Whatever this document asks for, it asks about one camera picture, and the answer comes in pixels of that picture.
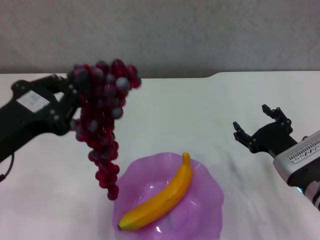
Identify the thin black left wrist cable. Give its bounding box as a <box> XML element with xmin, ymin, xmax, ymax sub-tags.
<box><xmin>0</xmin><ymin>152</ymin><xmax>15</xmax><ymax>183</ymax></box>

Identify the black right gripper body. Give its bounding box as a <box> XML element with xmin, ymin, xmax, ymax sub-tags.
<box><xmin>249</xmin><ymin>120</ymin><xmax>300</xmax><ymax>159</ymax></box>

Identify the yellow banana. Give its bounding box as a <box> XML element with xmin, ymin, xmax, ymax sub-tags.
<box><xmin>117</xmin><ymin>151</ymin><xmax>194</xmax><ymax>232</ymax></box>

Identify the purple translucent wavy bowl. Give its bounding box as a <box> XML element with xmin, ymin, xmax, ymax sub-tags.
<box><xmin>111</xmin><ymin>151</ymin><xmax>225</xmax><ymax>240</ymax></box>

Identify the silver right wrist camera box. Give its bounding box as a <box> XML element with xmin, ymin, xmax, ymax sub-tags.
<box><xmin>272</xmin><ymin>129</ymin><xmax>320</xmax><ymax>187</ymax></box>

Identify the dark red grape bunch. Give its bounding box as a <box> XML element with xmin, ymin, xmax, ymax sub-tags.
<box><xmin>69</xmin><ymin>58</ymin><xmax>142</xmax><ymax>202</ymax></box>

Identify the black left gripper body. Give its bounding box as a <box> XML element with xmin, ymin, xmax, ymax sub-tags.
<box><xmin>0</xmin><ymin>78</ymin><xmax>64</xmax><ymax>164</ymax></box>

